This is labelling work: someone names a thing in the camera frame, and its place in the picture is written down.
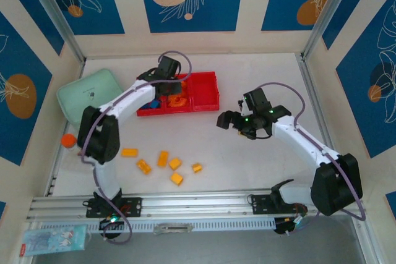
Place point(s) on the red three-compartment container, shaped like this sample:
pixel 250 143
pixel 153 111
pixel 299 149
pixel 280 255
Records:
pixel 204 91

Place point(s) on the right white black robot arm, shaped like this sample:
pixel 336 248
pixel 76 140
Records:
pixel 303 140

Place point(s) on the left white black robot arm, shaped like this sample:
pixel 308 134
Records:
pixel 105 180

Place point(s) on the orange curved lego piece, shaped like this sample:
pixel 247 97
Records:
pixel 179 102

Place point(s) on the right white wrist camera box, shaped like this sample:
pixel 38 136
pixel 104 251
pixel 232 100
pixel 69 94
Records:
pixel 244 108

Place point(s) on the translucent yellow lego brick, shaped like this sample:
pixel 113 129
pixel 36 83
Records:
pixel 144 167

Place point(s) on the light blue tissue pack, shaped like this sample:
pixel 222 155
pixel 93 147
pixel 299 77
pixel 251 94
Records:
pixel 52 240

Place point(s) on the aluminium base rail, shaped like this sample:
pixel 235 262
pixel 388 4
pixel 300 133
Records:
pixel 201 205

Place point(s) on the aluminium frame post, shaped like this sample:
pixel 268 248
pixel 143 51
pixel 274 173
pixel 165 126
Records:
pixel 331 7
pixel 52 7

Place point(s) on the small yellow lego brick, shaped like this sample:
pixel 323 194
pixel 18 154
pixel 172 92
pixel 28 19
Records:
pixel 197 167

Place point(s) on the black control box green light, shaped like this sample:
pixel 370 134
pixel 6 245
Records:
pixel 111 225
pixel 283 228

